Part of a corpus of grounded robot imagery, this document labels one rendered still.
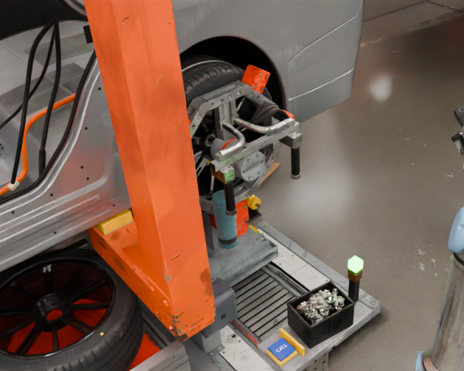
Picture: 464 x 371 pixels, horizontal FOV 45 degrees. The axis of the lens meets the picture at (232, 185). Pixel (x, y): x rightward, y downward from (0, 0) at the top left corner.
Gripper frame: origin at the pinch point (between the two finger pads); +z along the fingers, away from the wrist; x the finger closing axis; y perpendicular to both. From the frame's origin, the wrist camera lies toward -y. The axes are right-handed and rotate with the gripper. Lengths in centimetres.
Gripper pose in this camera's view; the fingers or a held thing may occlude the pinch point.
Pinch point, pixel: (458, 140)
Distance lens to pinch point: 237.0
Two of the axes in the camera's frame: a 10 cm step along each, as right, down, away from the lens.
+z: 1.4, 1.5, 9.8
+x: 9.5, -2.9, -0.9
